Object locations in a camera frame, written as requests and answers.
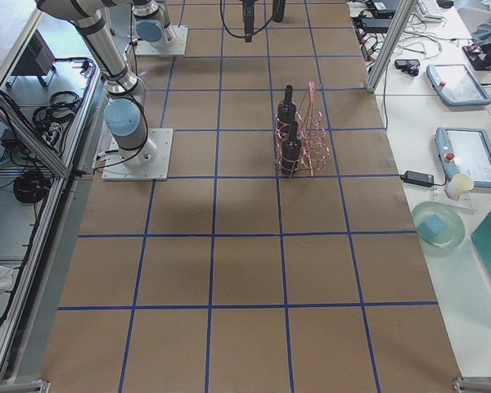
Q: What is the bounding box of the teach pendant near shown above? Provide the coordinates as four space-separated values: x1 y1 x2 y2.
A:
435 127 491 188

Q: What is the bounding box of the grey control box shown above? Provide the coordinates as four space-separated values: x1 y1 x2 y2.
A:
6 29 56 88

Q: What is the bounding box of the teach pendant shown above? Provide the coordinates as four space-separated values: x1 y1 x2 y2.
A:
435 127 491 188
426 64 491 106

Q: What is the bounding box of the blue sponge block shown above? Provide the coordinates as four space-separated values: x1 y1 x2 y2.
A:
416 215 448 241

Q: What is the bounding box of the black braided cable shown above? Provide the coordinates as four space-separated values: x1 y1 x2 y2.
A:
218 0 279 39

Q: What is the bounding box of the dark wine bottle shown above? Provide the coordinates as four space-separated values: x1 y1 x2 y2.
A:
272 0 286 23

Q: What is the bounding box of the dark wine bottle basket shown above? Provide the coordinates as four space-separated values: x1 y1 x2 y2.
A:
280 120 301 176
277 84 296 138

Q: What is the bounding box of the copper wire wine basket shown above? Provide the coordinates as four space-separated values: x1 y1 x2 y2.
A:
274 81 330 178

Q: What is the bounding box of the white paper cup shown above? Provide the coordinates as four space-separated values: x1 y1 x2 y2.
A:
444 173 475 201

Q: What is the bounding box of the aluminium frame post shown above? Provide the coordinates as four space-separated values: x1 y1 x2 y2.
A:
366 0 417 93

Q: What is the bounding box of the black power adapter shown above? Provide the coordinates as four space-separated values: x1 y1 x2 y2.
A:
400 170 435 187

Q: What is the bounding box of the green glass plate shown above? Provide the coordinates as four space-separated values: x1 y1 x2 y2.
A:
412 201 466 249

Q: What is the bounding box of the teach pendant far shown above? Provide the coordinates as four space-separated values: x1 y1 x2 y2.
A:
426 64 491 106

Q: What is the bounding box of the dark wine bottle rear basket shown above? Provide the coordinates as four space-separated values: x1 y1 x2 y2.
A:
277 84 296 138

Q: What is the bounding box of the dark wine bottle front basket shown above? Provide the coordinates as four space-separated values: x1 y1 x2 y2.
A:
280 120 301 176

